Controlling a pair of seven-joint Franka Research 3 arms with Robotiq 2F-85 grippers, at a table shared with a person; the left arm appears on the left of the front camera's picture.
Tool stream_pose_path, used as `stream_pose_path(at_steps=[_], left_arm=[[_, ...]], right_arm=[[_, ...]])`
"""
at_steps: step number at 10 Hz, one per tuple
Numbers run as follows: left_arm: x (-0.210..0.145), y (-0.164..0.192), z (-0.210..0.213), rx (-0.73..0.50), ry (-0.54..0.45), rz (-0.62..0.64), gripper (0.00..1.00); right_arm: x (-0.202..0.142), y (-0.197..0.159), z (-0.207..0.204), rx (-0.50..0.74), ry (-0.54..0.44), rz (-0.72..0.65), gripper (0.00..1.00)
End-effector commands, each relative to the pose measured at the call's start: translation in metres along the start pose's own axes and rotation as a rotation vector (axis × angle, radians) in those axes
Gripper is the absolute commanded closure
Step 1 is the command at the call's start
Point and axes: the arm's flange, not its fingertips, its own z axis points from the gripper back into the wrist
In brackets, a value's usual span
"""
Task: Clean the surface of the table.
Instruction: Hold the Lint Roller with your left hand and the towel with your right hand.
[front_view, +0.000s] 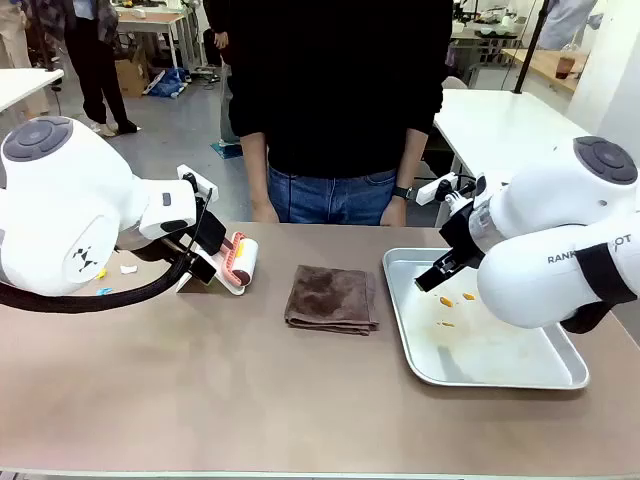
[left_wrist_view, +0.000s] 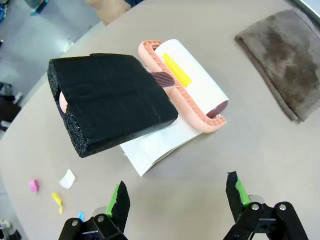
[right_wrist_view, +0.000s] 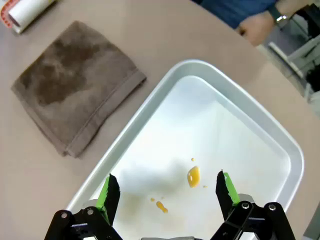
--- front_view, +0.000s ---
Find person's right hand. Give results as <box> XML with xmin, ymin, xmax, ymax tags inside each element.
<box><xmin>249</xmin><ymin>198</ymin><xmax>279</xmax><ymax>224</ymax></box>

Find person's right forearm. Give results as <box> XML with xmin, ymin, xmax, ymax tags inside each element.
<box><xmin>240</xmin><ymin>131</ymin><xmax>272</xmax><ymax>211</ymax></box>

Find wooden workbench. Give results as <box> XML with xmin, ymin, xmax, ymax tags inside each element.
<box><xmin>501</xmin><ymin>47</ymin><xmax>589</xmax><ymax>94</ymax></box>

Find wooden table white legs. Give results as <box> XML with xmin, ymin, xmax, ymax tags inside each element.
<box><xmin>113</xmin><ymin>8</ymin><xmax>202</xmax><ymax>72</ymax></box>

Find teal floor mat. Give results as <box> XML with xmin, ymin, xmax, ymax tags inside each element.
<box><xmin>209</xmin><ymin>139</ymin><xmax>247</xmax><ymax>161</ymax></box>

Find black sweater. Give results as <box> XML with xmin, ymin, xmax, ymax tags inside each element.
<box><xmin>202</xmin><ymin>0</ymin><xmax>454</xmax><ymax>179</ymax></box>

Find person's left forearm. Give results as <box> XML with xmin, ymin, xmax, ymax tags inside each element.
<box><xmin>394</xmin><ymin>127</ymin><xmax>427</xmax><ymax>191</ymax></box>

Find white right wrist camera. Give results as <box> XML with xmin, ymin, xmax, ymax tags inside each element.
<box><xmin>415</xmin><ymin>171</ymin><xmax>476</xmax><ymax>205</ymax></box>

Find blue jeans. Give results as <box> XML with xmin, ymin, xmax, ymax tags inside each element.
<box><xmin>266</xmin><ymin>164</ymin><xmax>400</xmax><ymax>227</ymax></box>

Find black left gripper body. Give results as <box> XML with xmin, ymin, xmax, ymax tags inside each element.
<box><xmin>160</xmin><ymin>234</ymin><xmax>200</xmax><ymax>262</ymax></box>

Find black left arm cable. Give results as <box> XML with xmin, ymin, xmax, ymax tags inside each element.
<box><xmin>0</xmin><ymin>187</ymin><xmax>214</xmax><ymax>315</ymax></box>

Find bystander in light blue shirt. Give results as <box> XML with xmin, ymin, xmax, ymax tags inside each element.
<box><xmin>539</xmin><ymin>0</ymin><xmax>599</xmax><ymax>51</ymax></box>

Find bystander in grey trousers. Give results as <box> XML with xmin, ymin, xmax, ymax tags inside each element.
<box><xmin>202</xmin><ymin>0</ymin><xmax>242</xmax><ymax>147</ymax></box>

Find person's left hand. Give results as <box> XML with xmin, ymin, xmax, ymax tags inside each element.
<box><xmin>379</xmin><ymin>197</ymin><xmax>409</xmax><ymax>228</ymax></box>

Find black pole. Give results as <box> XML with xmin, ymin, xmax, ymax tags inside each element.
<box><xmin>513</xmin><ymin>0</ymin><xmax>552</xmax><ymax>95</ymax></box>

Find brown towel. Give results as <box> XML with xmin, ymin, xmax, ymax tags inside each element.
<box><xmin>284</xmin><ymin>264</ymin><xmax>381</xmax><ymax>337</ymax></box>

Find blue plastic bag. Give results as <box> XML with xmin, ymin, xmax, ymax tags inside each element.
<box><xmin>146</xmin><ymin>66</ymin><xmax>190</xmax><ymax>99</ymax></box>

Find pink white lint roller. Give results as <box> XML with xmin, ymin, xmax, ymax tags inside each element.
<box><xmin>216</xmin><ymin>231</ymin><xmax>261</xmax><ymax>297</ymax></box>

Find bystander in beige clothes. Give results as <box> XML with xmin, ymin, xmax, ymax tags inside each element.
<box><xmin>0</xmin><ymin>0</ymin><xmax>52</xmax><ymax>117</ymax></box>

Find bystander in black trousers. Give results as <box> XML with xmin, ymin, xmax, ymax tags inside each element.
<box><xmin>37</xmin><ymin>0</ymin><xmax>140</xmax><ymax>137</ymax></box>

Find cluttered grey desk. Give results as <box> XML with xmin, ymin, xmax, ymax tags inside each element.
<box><xmin>448</xmin><ymin>0</ymin><xmax>532</xmax><ymax>56</ymax></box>

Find small white table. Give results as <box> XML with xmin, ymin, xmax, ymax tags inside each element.
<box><xmin>0</xmin><ymin>67</ymin><xmax>66</xmax><ymax>115</ymax></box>

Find cardboard box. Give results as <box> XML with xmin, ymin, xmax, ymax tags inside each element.
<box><xmin>114</xmin><ymin>47</ymin><xmax>152</xmax><ymax>99</ymax></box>

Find silver metal tray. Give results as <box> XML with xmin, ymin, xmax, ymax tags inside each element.
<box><xmin>382</xmin><ymin>247</ymin><xmax>591</xmax><ymax>391</ymax></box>

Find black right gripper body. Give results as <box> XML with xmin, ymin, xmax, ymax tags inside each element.
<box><xmin>438</xmin><ymin>202</ymin><xmax>487</xmax><ymax>262</ymax></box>

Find white folded stand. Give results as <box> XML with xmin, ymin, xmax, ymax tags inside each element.
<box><xmin>174</xmin><ymin>272</ymin><xmax>249</xmax><ymax>300</ymax></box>

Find plastic cup brown drink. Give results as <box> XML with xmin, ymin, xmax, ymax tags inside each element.
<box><xmin>555</xmin><ymin>41</ymin><xmax>582</xmax><ymax>81</ymax></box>

